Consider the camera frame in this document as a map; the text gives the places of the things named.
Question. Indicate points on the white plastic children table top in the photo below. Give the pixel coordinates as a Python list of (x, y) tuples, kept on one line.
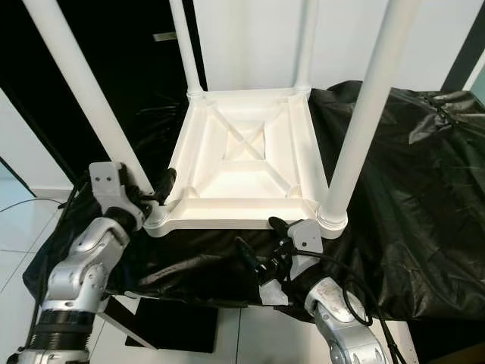
[(235, 189)]

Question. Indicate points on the white tapered table leg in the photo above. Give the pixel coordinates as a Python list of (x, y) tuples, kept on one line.
[(371, 114), (307, 45), (186, 53), (87, 83)]

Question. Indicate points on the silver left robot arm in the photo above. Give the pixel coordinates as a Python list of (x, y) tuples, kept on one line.
[(79, 273)]

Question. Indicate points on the white support table leg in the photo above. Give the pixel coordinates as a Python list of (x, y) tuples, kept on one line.
[(223, 337)]

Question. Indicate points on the black under-table panel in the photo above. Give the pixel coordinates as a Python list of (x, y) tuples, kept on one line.
[(167, 326)]

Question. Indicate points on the black plastic cover sheet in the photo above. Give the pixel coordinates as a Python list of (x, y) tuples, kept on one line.
[(409, 189)]

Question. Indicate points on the black door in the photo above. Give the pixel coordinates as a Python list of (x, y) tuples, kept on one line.
[(30, 76)]

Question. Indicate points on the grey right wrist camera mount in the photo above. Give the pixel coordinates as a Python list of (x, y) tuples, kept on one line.
[(307, 239)]

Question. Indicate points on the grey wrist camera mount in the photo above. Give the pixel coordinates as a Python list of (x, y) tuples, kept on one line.
[(114, 189), (307, 239)]

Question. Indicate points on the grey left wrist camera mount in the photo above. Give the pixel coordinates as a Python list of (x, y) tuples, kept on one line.
[(114, 189)]

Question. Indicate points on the dark window frame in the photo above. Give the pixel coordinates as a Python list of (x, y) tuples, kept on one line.
[(468, 64)]

